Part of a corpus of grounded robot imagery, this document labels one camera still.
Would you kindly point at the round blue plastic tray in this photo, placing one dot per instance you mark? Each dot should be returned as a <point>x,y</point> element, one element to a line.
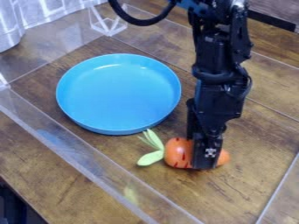
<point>119,94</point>

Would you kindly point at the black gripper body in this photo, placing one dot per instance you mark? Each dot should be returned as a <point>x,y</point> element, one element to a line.
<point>217,103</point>

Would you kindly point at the clear acrylic corner bracket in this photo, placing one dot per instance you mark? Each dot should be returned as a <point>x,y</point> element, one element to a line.
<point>105,25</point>

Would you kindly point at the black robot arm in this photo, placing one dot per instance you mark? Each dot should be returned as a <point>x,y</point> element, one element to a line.
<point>219,23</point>

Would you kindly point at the white patterned curtain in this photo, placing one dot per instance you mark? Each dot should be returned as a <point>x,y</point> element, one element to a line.
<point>23,14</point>

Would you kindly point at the orange toy carrot green leaves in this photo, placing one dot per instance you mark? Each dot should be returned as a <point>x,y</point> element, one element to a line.
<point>175,152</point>

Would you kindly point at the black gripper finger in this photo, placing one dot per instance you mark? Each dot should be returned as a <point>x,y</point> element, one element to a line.
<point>205,151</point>
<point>191,122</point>

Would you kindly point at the clear acrylic front barrier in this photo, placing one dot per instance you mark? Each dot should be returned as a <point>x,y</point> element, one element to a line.
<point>131,192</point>

